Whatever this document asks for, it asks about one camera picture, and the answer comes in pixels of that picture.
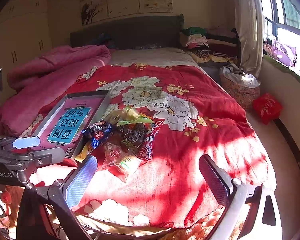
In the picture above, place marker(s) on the yellow green snack packet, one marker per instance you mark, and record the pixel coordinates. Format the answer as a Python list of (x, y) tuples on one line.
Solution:
[(126, 116)]

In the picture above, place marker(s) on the clear meat floss cake packet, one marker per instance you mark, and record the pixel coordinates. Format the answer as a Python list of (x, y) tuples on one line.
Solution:
[(128, 164)]

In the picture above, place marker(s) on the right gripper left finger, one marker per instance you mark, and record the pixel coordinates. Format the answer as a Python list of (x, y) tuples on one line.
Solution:
[(77, 181)]

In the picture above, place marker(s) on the beige bed sheet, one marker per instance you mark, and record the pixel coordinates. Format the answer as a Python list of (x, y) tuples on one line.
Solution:
[(160, 57)]

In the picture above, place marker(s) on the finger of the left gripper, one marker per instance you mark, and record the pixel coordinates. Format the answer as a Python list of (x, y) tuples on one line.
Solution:
[(43, 158), (11, 143)]

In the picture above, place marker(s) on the yellow wafer stick packet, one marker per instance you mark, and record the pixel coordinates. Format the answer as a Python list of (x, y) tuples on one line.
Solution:
[(86, 150)]

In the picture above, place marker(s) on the dark headboard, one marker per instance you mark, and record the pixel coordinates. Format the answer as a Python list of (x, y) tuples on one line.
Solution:
[(132, 33)]

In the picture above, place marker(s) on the red panda snack packet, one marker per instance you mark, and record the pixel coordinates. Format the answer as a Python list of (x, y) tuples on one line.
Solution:
[(146, 149)]

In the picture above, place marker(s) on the pink blanket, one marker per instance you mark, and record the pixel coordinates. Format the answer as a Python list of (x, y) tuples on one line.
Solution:
[(42, 80)]

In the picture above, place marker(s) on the snickers bar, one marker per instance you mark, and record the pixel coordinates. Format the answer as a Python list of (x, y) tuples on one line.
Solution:
[(136, 136)]

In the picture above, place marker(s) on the clear walnut pastry packet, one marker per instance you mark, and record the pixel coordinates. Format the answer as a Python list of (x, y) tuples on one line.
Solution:
[(113, 153)]

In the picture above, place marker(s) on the beige curtain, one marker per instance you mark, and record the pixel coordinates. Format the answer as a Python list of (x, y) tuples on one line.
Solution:
[(249, 23)]

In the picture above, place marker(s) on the floral laundry basket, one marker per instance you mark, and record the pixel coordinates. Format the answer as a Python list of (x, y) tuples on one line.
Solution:
[(243, 87)]

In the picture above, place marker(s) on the window with bars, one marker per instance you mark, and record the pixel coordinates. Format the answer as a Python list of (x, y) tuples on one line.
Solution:
[(282, 23)]

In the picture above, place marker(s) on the red floral quilt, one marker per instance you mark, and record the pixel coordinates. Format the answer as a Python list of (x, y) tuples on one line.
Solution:
[(198, 118)]

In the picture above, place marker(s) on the cream wardrobe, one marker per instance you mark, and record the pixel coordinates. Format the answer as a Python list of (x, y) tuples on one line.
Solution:
[(24, 35)]

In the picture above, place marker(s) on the purple items on sill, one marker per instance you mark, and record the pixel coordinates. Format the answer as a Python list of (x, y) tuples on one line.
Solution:
[(280, 52)]

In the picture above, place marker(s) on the folded clothes pile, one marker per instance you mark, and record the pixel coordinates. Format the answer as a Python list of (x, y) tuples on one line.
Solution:
[(206, 44)]

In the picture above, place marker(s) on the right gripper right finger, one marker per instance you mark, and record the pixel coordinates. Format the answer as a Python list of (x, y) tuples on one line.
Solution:
[(217, 179)]

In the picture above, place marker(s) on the red plastic bag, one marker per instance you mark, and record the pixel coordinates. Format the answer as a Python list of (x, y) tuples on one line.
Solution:
[(267, 108)]

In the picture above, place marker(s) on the blue oreo snack packet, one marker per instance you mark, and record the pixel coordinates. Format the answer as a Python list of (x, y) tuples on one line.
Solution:
[(98, 133)]

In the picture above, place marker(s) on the grey tray with pink book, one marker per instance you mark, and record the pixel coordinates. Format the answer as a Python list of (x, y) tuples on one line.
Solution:
[(63, 125)]

